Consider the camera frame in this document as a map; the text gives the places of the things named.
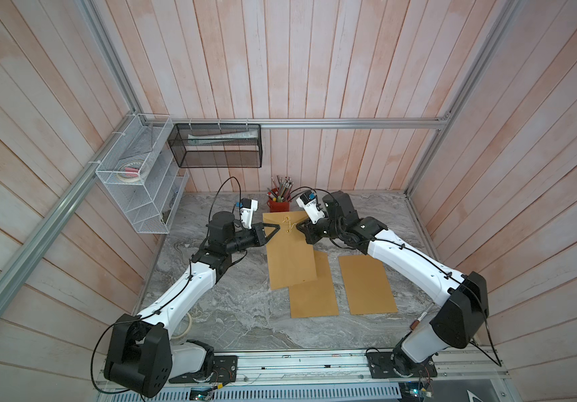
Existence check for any brown kraft file bag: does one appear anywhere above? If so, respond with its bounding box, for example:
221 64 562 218
338 256 398 315
289 251 339 319
263 211 317 291

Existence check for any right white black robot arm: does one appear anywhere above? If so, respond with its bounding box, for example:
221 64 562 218
297 189 489 377

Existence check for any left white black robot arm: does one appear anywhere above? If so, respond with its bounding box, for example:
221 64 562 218
103 210 280 398

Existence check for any red metal pen bucket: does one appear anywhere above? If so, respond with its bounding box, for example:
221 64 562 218
267 197 290 213

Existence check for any bundle of pens and pencils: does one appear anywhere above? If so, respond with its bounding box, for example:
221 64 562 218
268 175 293 203

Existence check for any clear tape roll on table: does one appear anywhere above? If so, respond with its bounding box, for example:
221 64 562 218
170 313 193 341

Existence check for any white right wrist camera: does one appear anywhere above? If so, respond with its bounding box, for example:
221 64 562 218
297 189 326 224

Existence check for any black mesh wall basket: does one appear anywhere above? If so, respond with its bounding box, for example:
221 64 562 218
168 122 263 169

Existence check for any white wire mesh shelf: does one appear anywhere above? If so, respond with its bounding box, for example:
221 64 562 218
96 114 188 235

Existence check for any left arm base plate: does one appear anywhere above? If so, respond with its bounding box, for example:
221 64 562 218
169 355 238 385

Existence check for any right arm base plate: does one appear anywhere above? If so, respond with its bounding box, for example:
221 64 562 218
365 348 438 380

